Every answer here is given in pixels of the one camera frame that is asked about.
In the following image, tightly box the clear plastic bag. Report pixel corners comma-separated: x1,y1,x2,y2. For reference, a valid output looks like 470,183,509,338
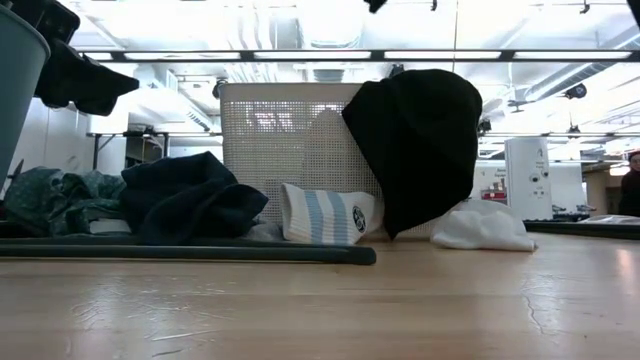
579,214,640,225

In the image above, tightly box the teal dotted cloth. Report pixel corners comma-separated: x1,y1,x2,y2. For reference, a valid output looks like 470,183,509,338
3,166,127,237

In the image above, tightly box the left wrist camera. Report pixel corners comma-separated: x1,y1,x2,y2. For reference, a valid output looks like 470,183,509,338
9,0,81,49

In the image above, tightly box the red bins shelf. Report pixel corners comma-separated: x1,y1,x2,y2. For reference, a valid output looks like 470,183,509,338
480,182,507,204

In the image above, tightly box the grey striped sock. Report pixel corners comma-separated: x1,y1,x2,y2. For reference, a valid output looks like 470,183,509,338
243,221,286,244

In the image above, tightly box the dark grey clothes hanger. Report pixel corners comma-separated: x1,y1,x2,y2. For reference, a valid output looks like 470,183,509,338
0,233,377,266

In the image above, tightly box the teal plastic bin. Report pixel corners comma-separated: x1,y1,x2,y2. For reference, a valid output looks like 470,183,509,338
0,4,51,189

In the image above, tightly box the person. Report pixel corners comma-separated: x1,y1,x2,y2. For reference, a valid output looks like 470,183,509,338
618,149,640,217

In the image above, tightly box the white cloth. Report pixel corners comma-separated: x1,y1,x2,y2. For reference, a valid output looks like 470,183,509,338
429,198,539,253

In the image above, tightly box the white sock with blue stripes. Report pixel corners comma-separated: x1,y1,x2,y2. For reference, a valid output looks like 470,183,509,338
279,182,385,246

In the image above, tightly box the white perforated plastic basket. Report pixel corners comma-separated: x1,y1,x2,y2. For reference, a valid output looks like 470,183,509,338
219,82,436,240

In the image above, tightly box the dark navy cloth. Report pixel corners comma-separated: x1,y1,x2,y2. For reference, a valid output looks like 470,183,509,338
118,151,270,246

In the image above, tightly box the white pillar with fixtures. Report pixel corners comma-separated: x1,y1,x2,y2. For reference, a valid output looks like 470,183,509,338
503,137,554,221

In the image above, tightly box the black cloth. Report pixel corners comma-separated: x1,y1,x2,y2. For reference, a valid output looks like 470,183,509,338
341,68,484,240
33,38,140,117

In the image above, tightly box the black metal background table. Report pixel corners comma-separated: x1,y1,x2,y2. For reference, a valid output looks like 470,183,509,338
87,130,222,171

